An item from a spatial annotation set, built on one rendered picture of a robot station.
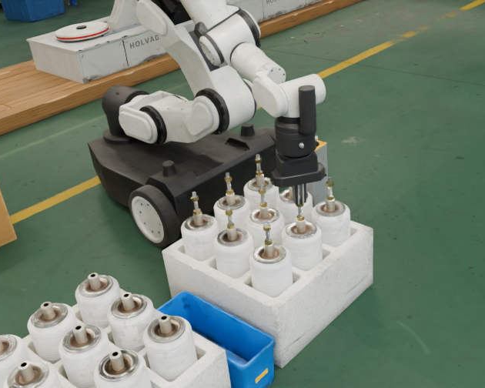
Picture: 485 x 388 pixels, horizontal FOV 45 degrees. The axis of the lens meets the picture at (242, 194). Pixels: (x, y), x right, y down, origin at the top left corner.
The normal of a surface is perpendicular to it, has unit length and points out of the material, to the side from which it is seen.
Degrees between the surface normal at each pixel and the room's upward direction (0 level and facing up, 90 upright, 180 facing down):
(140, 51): 90
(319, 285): 90
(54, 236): 0
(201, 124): 90
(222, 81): 48
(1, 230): 90
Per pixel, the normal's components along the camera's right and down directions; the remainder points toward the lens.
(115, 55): 0.70, 0.29
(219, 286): -0.68, 0.42
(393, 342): -0.11, -0.87
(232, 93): 0.44, -0.38
